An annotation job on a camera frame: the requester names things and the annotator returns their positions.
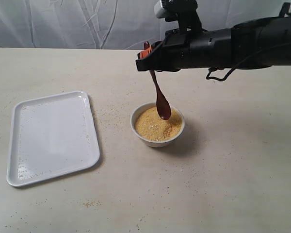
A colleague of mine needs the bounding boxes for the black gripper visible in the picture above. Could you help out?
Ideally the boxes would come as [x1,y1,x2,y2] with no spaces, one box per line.
[136,29,232,72]

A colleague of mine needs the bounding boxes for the dark red wooden spoon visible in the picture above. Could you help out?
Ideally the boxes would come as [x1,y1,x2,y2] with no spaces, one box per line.
[144,41,172,120]

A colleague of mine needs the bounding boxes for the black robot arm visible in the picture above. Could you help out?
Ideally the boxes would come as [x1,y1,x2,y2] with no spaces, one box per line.
[136,0,291,72]

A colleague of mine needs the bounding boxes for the white wrinkled backdrop curtain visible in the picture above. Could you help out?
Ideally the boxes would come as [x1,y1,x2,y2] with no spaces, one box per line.
[0,0,291,51]

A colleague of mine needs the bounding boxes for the yellow millet grains in bowl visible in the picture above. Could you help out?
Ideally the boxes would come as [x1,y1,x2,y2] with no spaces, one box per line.
[134,107,182,141]

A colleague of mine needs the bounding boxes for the white ceramic bowl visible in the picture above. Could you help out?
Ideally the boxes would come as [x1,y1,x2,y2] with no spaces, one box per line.
[130,102,185,148]

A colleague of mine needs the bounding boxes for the white rectangular plastic tray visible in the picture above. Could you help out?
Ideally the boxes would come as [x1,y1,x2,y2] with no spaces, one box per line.
[6,91,100,187]

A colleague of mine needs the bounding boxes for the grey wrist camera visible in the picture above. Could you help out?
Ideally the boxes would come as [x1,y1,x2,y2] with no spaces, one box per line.
[154,0,203,34]

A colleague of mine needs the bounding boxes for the black cable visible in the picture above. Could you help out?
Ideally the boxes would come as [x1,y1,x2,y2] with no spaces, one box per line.
[205,40,291,82]

